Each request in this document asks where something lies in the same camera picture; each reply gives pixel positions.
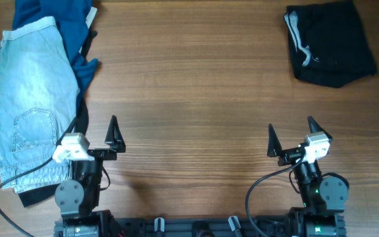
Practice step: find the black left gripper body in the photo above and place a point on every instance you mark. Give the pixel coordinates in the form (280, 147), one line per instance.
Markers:
(91, 170)

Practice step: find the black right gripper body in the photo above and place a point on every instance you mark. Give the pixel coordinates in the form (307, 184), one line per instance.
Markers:
(293, 155)

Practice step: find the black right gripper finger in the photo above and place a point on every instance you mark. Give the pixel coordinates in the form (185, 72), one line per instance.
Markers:
(274, 147)
(314, 127)

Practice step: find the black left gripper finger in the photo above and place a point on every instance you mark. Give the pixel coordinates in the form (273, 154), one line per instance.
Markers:
(114, 137)
(68, 130)

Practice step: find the light blue denim shorts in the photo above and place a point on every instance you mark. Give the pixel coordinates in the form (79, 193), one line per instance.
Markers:
(38, 93)

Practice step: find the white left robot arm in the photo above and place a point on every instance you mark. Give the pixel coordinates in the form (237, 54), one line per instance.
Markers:
(78, 196)

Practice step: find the black shorts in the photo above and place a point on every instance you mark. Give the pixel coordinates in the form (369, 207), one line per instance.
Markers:
(327, 44)

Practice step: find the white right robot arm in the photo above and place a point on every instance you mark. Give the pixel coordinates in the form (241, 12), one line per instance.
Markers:
(323, 194)

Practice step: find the blue garment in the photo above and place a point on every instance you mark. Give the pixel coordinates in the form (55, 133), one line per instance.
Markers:
(73, 18)

